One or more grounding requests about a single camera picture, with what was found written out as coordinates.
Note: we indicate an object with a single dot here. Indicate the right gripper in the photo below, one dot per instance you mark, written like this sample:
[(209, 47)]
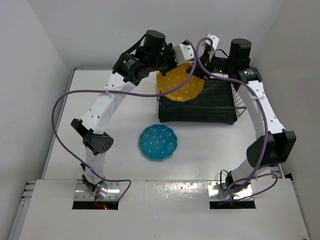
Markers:
[(205, 61)]

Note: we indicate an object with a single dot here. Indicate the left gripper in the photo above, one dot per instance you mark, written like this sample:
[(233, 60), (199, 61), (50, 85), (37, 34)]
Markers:
[(169, 50)]

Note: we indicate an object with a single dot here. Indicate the black wire dish rack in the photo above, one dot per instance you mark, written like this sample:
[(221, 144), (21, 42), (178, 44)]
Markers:
[(218, 103)]

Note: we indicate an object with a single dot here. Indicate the blue dotted plate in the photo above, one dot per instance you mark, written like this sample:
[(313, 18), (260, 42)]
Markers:
[(157, 142)]

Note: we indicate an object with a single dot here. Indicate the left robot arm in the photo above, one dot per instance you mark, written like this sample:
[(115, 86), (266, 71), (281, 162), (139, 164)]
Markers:
[(151, 53)]

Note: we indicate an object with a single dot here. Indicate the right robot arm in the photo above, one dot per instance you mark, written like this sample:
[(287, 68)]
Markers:
[(273, 142)]

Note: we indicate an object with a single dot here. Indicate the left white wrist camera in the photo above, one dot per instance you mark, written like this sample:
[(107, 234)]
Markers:
[(183, 53)]

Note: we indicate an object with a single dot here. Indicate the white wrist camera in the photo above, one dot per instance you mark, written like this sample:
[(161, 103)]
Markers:
[(183, 53), (211, 42)]

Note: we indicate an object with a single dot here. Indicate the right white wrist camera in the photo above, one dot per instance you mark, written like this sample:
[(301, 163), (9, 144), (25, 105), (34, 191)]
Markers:
[(211, 42)]

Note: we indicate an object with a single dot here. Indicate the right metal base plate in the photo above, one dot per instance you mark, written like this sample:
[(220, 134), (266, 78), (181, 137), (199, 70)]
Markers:
[(217, 192)]

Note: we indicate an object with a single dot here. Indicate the metal base plate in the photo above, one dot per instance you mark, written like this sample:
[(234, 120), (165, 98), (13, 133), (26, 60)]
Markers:
[(217, 192), (105, 192)]

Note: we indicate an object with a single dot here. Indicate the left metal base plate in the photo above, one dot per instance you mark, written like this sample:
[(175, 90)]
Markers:
[(105, 192)]

